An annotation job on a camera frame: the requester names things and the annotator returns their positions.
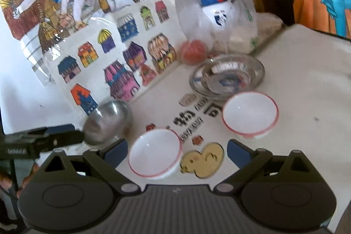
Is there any white printed table mat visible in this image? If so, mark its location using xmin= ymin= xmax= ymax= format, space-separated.
xmin=115 ymin=24 xmax=351 ymax=233

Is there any red ball in plastic bag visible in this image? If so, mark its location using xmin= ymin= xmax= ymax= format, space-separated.
xmin=180 ymin=40 xmax=208 ymax=65

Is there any deep steel bowl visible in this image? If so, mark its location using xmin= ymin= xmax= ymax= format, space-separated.
xmin=83 ymin=100 xmax=133 ymax=146

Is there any person's left hand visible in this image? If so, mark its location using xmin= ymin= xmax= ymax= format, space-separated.
xmin=1 ymin=163 xmax=39 ymax=198

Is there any steel plate with sticker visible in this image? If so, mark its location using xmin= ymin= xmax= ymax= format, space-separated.
xmin=189 ymin=54 xmax=265 ymax=101

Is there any plastic bag with white block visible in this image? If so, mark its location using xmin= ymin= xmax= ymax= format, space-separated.
xmin=177 ymin=0 xmax=258 ymax=54

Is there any red-rimmed white bowl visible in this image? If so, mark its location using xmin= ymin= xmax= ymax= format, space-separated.
xmin=128 ymin=128 xmax=183 ymax=179
xmin=222 ymin=91 xmax=280 ymax=138

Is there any colourful houses drawing sheet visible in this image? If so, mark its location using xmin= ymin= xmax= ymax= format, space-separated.
xmin=20 ymin=0 xmax=190 ymax=116

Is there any white bottle blue lid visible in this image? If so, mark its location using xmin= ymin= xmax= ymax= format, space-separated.
xmin=200 ymin=0 xmax=230 ymax=30

